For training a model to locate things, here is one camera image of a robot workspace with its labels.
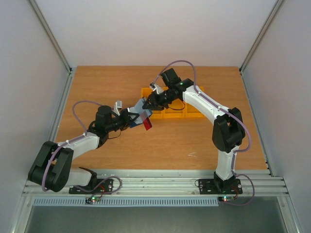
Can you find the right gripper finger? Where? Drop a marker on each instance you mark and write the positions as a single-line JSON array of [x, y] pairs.
[[150, 106], [151, 98]]

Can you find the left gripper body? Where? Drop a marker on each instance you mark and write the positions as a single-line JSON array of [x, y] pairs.
[[122, 124]]

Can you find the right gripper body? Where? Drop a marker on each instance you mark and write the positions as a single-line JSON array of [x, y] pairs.
[[155, 100]]

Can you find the blue card holder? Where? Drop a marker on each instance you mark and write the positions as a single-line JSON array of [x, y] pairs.
[[142, 112]]

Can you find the red credit card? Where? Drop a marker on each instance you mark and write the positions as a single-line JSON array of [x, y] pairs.
[[147, 123]]

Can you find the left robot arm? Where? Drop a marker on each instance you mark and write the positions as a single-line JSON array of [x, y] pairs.
[[52, 167]]

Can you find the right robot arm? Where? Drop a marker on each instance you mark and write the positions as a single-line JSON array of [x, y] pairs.
[[228, 132]]

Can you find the left yellow bin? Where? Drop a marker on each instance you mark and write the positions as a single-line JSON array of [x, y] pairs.
[[145, 92]]

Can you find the yellow bin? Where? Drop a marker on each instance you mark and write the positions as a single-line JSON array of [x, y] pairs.
[[145, 92], [190, 111], [176, 110]]

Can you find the middle yellow bin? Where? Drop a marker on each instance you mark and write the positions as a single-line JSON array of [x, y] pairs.
[[176, 110]]

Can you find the right yellow bin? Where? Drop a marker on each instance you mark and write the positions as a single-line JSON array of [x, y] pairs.
[[190, 111]]

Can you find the left circuit board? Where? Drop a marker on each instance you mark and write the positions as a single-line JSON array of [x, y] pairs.
[[92, 200]]

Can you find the circuit board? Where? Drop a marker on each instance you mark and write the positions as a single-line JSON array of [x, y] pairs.
[[92, 200], [226, 198]]

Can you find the right circuit board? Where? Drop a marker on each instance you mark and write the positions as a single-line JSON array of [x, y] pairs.
[[226, 198]]

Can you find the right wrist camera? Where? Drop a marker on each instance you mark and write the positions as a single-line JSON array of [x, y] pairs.
[[156, 89]]

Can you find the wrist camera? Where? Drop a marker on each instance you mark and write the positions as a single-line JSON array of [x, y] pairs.
[[117, 107], [156, 89]]

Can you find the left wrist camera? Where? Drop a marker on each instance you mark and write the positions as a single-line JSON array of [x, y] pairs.
[[117, 107]]

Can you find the aluminium rail base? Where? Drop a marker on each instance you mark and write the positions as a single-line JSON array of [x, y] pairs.
[[144, 183]]

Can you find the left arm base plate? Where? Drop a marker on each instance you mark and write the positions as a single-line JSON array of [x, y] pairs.
[[106, 187]]

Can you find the grey slotted cable duct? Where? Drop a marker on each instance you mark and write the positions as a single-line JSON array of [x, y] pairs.
[[127, 202]]

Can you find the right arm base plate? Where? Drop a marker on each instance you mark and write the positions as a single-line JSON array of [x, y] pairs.
[[211, 186]]

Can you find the left aluminium frame post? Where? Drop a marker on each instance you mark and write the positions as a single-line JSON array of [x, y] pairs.
[[41, 18]]

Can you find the aluminium frame post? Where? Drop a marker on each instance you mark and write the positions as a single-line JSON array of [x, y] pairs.
[[41, 18], [262, 33]]

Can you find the right aluminium frame post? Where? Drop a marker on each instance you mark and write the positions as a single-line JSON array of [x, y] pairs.
[[262, 33]]

